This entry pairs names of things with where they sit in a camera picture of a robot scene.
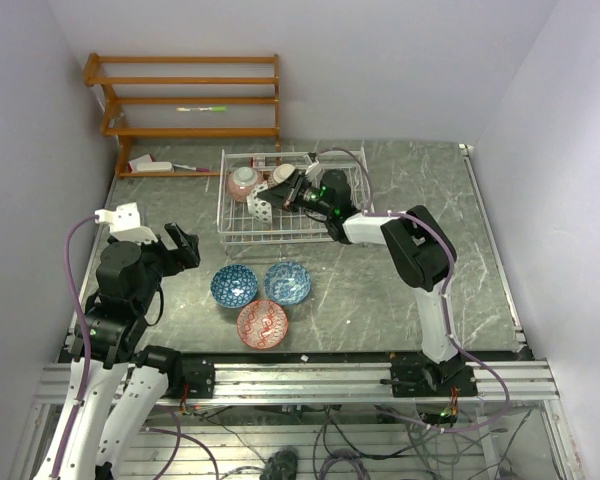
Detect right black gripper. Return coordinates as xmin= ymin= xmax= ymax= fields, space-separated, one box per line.
xmin=258 ymin=170 xmax=333 ymax=218

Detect brown lattice pattern bowl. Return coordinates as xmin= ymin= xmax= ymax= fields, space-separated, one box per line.
xmin=267 ymin=163 xmax=296 ymax=187

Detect red circle pattern bowl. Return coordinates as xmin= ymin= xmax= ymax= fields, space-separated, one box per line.
xmin=247 ymin=182 xmax=273 ymax=224

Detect pink floral pattern bowl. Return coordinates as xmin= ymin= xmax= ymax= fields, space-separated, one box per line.
xmin=227 ymin=166 xmax=263 ymax=203

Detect red swirl pattern bowl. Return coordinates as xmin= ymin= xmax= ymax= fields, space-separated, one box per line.
xmin=236 ymin=300 xmax=289 ymax=350

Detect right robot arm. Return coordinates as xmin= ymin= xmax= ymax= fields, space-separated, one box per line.
xmin=256 ymin=169 xmax=464 ymax=396

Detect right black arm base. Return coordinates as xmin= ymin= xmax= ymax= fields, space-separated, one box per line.
xmin=379 ymin=364 xmax=478 ymax=398

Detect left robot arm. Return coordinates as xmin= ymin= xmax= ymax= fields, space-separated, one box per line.
xmin=36 ymin=223 xmax=200 ymax=479

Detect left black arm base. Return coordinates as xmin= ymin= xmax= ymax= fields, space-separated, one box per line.
xmin=182 ymin=360 xmax=216 ymax=399

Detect wooden shelf rack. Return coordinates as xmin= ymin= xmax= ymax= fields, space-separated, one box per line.
xmin=82 ymin=52 xmax=281 ymax=178

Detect small red white box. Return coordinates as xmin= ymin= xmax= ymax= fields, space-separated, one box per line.
xmin=251 ymin=156 xmax=266 ymax=168

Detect pink white marker pen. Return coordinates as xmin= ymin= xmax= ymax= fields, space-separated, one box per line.
xmin=172 ymin=163 xmax=212 ymax=174

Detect blue triangle pattern bowl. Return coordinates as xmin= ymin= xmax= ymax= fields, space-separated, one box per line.
xmin=210 ymin=264 xmax=258 ymax=308

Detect white eraser block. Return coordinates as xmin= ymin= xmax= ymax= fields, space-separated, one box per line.
xmin=128 ymin=154 xmax=174 ymax=174

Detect blue wave pattern bowl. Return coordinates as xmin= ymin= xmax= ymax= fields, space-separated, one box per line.
xmin=264 ymin=262 xmax=312 ymax=306

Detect green white marker pen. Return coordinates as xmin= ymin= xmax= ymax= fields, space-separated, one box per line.
xmin=176 ymin=106 xmax=227 ymax=112

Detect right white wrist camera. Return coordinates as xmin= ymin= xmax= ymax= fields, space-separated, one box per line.
xmin=304 ymin=152 xmax=319 ymax=171

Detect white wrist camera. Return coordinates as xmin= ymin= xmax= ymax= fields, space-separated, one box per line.
xmin=94 ymin=202 xmax=158 ymax=245
xmin=304 ymin=152 xmax=319 ymax=171

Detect white wire dish rack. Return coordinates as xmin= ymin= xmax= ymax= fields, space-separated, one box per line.
xmin=216 ymin=148 xmax=371 ymax=246

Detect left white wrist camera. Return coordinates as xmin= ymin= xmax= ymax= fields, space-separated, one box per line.
xmin=94 ymin=202 xmax=158 ymax=245

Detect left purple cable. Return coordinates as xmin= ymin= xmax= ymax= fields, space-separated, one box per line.
xmin=47 ymin=214 xmax=101 ymax=476

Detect aluminium rail frame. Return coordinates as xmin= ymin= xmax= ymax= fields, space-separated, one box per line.
xmin=32 ymin=357 xmax=581 ymax=480

